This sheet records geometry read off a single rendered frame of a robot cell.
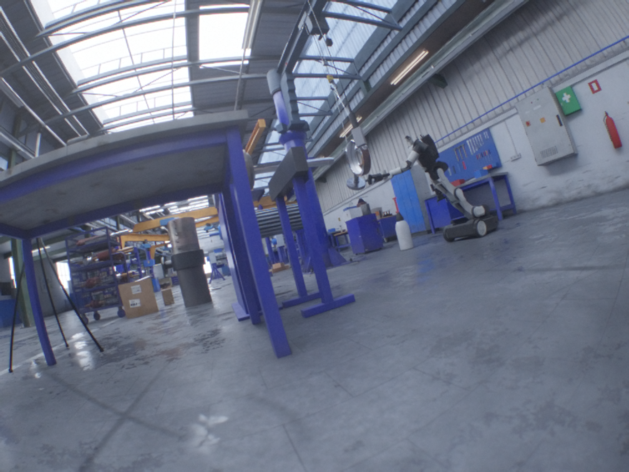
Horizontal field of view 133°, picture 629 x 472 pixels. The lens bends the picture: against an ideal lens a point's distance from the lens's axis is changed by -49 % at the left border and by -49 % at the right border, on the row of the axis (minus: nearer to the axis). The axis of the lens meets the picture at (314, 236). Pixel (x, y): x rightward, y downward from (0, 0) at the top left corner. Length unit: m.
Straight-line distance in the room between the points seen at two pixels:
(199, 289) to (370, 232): 3.45
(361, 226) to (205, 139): 4.59
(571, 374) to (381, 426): 0.36
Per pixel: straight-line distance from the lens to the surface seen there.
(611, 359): 0.62
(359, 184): 2.83
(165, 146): 1.01
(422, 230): 7.08
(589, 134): 5.38
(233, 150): 0.97
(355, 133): 1.81
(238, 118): 0.99
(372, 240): 5.43
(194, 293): 3.37
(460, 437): 0.47
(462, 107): 6.66
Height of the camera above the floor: 0.33
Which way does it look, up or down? 3 degrees up
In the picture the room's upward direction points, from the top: 14 degrees counter-clockwise
